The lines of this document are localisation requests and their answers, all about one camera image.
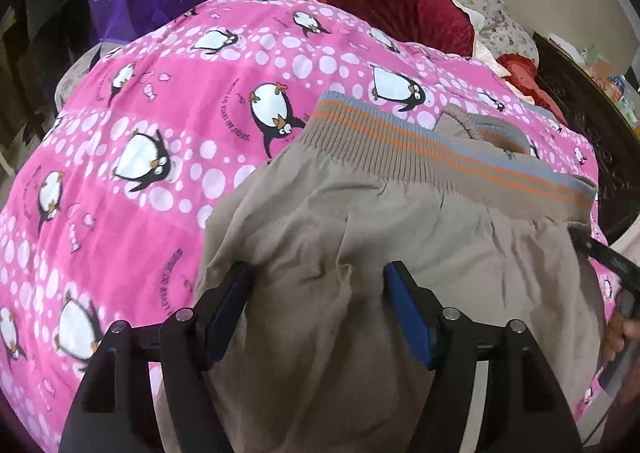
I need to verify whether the beige jacket with striped cuffs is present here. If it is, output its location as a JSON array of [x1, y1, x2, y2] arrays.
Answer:
[[159, 91, 609, 453]]

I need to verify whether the dark wooden nightstand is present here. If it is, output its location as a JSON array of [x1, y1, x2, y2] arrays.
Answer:
[[533, 34, 639, 242]]

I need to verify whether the pink penguin blanket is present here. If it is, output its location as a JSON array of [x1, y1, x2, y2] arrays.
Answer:
[[1, 0, 616, 452]]

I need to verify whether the person's right hand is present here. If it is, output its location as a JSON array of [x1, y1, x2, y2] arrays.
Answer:
[[601, 311, 640, 362]]

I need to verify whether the small red cushion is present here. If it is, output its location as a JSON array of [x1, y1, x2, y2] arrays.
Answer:
[[497, 53, 566, 126]]

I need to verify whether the dark red velvet cushion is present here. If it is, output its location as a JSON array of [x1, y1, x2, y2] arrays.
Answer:
[[329, 0, 475, 57]]

